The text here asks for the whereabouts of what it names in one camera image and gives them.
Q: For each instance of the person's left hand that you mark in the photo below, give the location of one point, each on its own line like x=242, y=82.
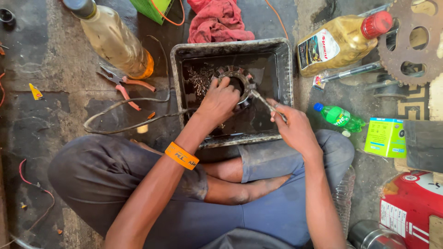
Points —
x=218, y=103

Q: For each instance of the person's left fingers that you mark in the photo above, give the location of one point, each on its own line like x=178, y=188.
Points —
x=221, y=83

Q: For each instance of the person's right fingers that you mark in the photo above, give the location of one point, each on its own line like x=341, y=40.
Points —
x=275, y=109

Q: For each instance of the dirty metal wash tray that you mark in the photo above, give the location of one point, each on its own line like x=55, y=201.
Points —
x=235, y=90

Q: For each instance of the gold oil bottle red cap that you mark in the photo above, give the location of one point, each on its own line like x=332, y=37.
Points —
x=337, y=45

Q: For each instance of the large oily plastic bottle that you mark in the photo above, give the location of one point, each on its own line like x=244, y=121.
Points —
x=114, y=39

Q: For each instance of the red oil canister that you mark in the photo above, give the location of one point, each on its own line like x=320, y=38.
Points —
x=412, y=207

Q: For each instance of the person's legs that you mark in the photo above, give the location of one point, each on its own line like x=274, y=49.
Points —
x=193, y=193

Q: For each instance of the black rubber sheet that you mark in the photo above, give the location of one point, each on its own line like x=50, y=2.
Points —
x=424, y=145

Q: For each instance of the small foil sachet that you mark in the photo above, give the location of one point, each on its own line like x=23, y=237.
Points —
x=319, y=80

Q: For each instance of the shiny steel container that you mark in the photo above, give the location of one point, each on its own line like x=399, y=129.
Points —
x=375, y=237

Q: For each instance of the green soda bottle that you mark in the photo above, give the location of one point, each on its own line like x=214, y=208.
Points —
x=341, y=117

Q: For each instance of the red rag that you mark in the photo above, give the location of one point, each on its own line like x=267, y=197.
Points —
x=218, y=22

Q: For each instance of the person's right hand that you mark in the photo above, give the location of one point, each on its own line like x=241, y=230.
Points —
x=294, y=129

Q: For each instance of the steel axle rod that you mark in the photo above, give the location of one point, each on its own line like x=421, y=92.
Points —
x=353, y=72

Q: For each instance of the orange wristband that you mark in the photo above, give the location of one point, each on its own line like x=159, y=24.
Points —
x=181, y=156

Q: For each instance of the green cardboard box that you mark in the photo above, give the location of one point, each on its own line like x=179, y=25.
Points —
x=386, y=137

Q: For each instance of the clear plastic water bottle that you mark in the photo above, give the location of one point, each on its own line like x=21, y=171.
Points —
x=343, y=200

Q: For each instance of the round metal stator part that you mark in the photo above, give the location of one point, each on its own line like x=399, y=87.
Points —
x=238, y=83

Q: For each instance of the yellow torn wrapper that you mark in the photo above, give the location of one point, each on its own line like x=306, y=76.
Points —
x=35, y=92

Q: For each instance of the small metal brush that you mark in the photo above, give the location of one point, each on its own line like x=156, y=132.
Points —
x=266, y=102

